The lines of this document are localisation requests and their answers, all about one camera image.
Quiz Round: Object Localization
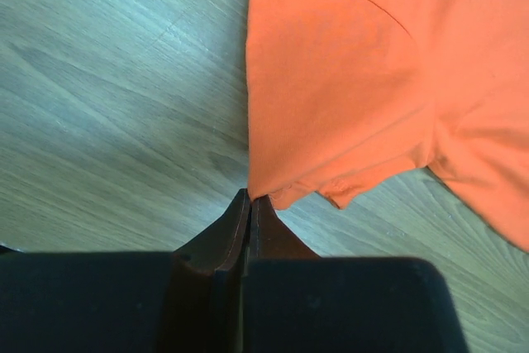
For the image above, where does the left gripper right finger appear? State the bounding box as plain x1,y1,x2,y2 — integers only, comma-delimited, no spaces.
248,197,320,261

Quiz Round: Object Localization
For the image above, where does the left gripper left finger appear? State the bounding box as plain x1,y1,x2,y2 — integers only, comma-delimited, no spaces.
171,189,250,352

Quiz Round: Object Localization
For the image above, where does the orange t shirt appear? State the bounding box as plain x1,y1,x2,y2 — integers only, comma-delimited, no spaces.
245,0,528,250

